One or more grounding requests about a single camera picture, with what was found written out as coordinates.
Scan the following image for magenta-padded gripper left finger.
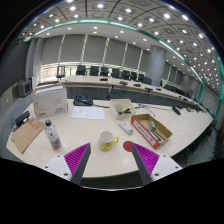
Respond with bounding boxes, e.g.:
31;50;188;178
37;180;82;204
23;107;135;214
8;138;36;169
42;142;92;186

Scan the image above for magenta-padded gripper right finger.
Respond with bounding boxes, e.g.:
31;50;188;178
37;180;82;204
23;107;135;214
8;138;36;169
131;142;184;186

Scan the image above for clear water bottle black cap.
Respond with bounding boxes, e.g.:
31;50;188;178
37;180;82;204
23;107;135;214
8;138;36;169
44;119;63;151

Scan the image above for black marker pen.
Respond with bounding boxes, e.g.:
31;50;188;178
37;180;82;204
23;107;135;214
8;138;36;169
148;129;161;143
153;129;163;141

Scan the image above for flat round red coaster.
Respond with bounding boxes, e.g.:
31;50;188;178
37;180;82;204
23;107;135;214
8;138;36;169
122;140;135;153

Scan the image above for brown cardboard tray red edge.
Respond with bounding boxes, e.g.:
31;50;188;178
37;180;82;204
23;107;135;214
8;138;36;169
130;113;174;150

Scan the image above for white remote control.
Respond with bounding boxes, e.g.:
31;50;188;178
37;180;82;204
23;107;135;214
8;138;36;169
118;120;135;136

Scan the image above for white printed paper sheet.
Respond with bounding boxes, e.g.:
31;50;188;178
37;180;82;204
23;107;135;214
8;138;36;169
70;105;106;121

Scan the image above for brown kraft paper envelope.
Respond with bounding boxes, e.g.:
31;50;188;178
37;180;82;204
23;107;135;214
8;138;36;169
11;118;46;155

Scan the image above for black clip in white box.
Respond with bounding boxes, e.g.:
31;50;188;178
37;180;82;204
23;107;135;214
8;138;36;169
118;107;132;115

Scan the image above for black desktop microphone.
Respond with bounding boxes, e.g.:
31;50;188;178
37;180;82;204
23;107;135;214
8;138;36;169
171;105;182;116

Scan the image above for black desk phone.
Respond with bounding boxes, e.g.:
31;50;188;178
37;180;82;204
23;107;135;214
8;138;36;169
73;94;94;107

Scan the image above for large white cardboard box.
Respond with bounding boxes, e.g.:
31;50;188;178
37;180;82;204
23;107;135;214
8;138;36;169
31;83;70;120

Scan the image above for small open white box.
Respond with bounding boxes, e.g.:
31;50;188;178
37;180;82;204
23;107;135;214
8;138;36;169
109;98;137;121

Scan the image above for flat black electronic device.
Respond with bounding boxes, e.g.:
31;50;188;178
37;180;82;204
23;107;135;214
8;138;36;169
13;110;32;129

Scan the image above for black conference microphones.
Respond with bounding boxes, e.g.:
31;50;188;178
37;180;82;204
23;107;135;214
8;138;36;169
99;77;164;93

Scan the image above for small grey monitor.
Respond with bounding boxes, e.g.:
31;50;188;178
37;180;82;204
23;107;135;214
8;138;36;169
17;80;33;98

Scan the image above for black office chairs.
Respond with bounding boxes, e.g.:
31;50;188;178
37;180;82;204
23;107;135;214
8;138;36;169
75;64;194;98

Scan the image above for round ceiling lights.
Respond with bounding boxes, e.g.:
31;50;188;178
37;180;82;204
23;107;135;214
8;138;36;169
19;0;221;68

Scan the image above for white mug yellow handle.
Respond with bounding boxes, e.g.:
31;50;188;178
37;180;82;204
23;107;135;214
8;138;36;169
97;130;120;152

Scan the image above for thin black cable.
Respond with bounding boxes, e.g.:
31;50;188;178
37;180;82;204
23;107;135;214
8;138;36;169
136;103;174;118

